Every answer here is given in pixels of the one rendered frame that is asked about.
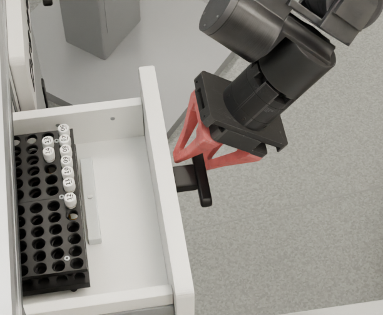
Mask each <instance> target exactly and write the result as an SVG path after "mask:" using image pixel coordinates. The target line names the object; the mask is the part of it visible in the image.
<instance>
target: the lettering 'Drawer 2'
mask: <svg viewBox="0 0 383 315"><path fill-rule="evenodd" d="M26 7H27V10H26V12H27V17H28V19H27V22H28V26H29V23H30V20H29V14H28V8H29V4H28V0H26ZM29 31H30V33H31V30H30V26H29V30H28V38H29V44H30V45H29V53H30V57H31V53H32V46H31V38H30V34H29ZM30 48H31V51H30ZM29 66H30V73H31V68H32V72H33V62H32V58H30V59H29ZM31 79H32V82H33V88H34V75H33V77H32V74H31ZM34 92H35V88H34Z"/></svg>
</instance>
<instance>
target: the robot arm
mask: <svg viewBox="0 0 383 315"><path fill-rule="evenodd" d="M291 10H293V11H295V12H296V13H297V14H299V15H301V16H302V17H303V18H305V19H306V20H308V21H309V22H310V23H312V24H313V25H315V26H316V27H318V28H319V29H321V30H322V31H324V32H325V33H327V34H329V35H330V36H332V37H333V38H335V39H336V40H338V41H340V42H342V43H343V44H345V45H346V46H350V44H351V43H352V41H353V40H354V39H355V37H356V35H358V33H359V32H361V30H363V29H365V28H367V27H369V26H370V25H371V24H373V23H374V22H375V21H376V20H377V18H378V17H379V16H380V14H381V12H382V10H383V0H299V2H297V1H295V0H209V2H208V4H207V6H206V7H205V9H204V11H203V14H202V16H201V18H200V22H199V30H200V31H202V32H203V33H205V34H206V35H208V36H210V37H211V38H212V39H214V40H216V41H217V42H218V43H220V44H221V45H223V46H225V47H226V48H228V49H229V50H231V51H232V52H234V53H235V54H237V55H238V56H240V57H241V58H243V59H244V60H246V61H248V62H249V63H251V64H250V65H249V66H248V67H247V68H246V69H245V70H244V71H243V72H242V73H241V74H239V75H238V76H237V77H236V78H235V79H234V80H233V81H232V82H231V81H229V80H227V79H224V78H222V77H219V76H216V75H214V74H211V73H209V72H206V71H202V72H201V73H200V74H199V75H198V76H197V77H196V78H195V79H194V83H195V90H194V91H193V92H192V93H191V95H190V100H189V104H188V109H187V112H186V118H185V123H184V126H183V129H182V131H181V134H180V137H179V138H178V141H177V144H176V146H175V148H174V151H173V158H174V162H175V163H180V162H182V161H186V160H187V159H190V158H192V157H195V156H197V155H199V154H201V153H203V158H204V161H205V167H206V170H211V169H215V168H220V167H224V166H231V165H236V164H244V163H252V162H257V161H259V160H261V159H262V158H263V157H264V156H265V155H267V148H266V145H265V144H268V145H271V146H274V147H276V149H277V152H280V151H281V150H282V149H283V148H284V147H285V146H287V145H288V141H287V137H286V134H285V130H284V127H283V123H282V119H281V116H280V115H281V114H282V113H283V112H284V111H285V110H286V109H287V108H288V107H289V106H290V105H291V104H293V103H294V102H295V101H296V100H297V99H298V98H299V97H300V96H301V95H303V93H305V92H306V91H307V90H308V89H309V88H311V87H312V86H313V85H314V84H315V83H316V82H317V81H318V80H319V79H320V78H321V77H322V76H324V75H325V74H326V73H327V72H328V71H330V70H331V69H332V68H333V67H334V66H335V64H336V56H335V53H334V49H335V46H334V45H333V44H332V43H330V39H328V38H326V37H325V36H324V35H322V34H321V33H320V32H319V31H318V30H317V29H316V28H314V27H313V26H311V25H310V24H308V23H306V22H303V21H302V20H301V19H299V18H298V17H297V16H295V15H293V14H292V13H291ZM197 123H198V127H197V130H196V133H197V136H196V138H195V139H194V140H193V141H192V142H191V143H190V144H189V145H188V146H187V147H186V148H184V147H185V145H186V143H187V142H188V140H189V138H190V136H191V135H192V132H193V130H194V129H195V127H196V125H197ZM223 144H225V145H227V146H231V147H233V148H237V151H235V152H231V153H229V154H226V155H223V156H219V157H216V158H213V159H212V157H213V156H214V154H215V153H216V152H217V151H218V150H219V149H220V147H221V146H222V145H223Z"/></svg>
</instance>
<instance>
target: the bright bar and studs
mask: <svg viewBox="0 0 383 315"><path fill-rule="evenodd" d="M80 166H81V178H82V185H83V196H84V208H85V214H86V225H87V232H88V242H89V245H93V244H101V243H102V241H101V230H100V220H99V214H98V203H97V197H96V187H95V181H94V171H93V161H92V158H91V157H88V158H83V159H80Z"/></svg>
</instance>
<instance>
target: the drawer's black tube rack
mask: <svg viewBox="0 0 383 315"><path fill-rule="evenodd" d="M46 136H52V137H53V141H54V153H55V160H54V161H53V162H46V161H45V159H44V157H43V145H42V139H43V138H44V137H46ZM30 138H35V139H37V140H36V142H34V143H32V144H30V143H27V140H28V139H30ZM14 140H18V141H20V143H19V144H18V145H16V146H14V149H15V151H16V152H15V162H16V184H17V195H18V218H19V241H20V253H21V275H22V287H23V296H31V295H37V294H45V293H53V292H58V291H67V290H71V291H72V292H75V291H77V289H81V288H89V287H91V286H90V279H89V267H88V255H87V249H86V237H85V231H84V219H83V207H82V200H81V189H80V183H79V171H78V159H77V152H76V145H74V146H75V153H76V165H77V172H78V183H79V194H75V196H78V195H80V202H81V213H82V220H83V232H84V244H85V251H86V262H87V269H88V271H87V272H79V273H73V274H69V272H68V261H69V259H70V257H69V256H67V254H66V240H65V232H64V218H63V205H62V199H64V195H61V183H60V176H59V162H58V148H57V143H58V142H59V139H56V131H46V132H37V133H31V134H22V135H16V136H14ZM32 148H35V149H32ZM30 149H31V150H30ZM48 168H55V169H56V170H55V172H54V173H51V174H50V173H48V170H47V169H48Z"/></svg>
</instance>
